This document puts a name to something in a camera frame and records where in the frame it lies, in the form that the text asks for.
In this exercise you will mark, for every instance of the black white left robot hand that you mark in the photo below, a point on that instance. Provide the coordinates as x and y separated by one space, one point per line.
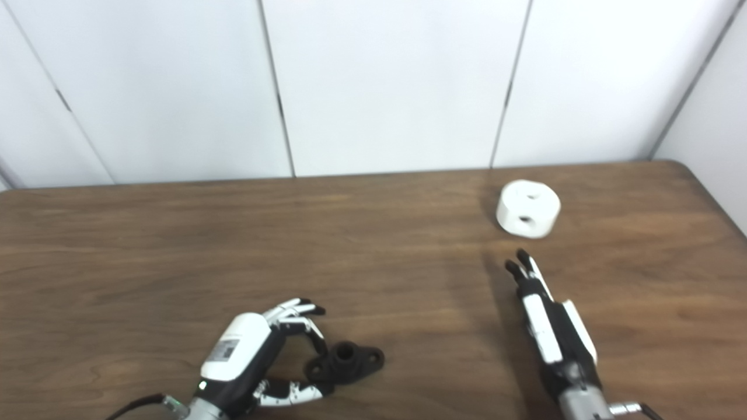
236 350

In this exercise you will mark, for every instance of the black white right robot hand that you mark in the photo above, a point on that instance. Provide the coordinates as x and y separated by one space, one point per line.
554 338

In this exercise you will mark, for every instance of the black plastic holder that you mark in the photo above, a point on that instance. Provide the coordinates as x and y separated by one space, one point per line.
344 361

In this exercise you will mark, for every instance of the round white plastic piece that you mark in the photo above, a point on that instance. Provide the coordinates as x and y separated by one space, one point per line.
513 207

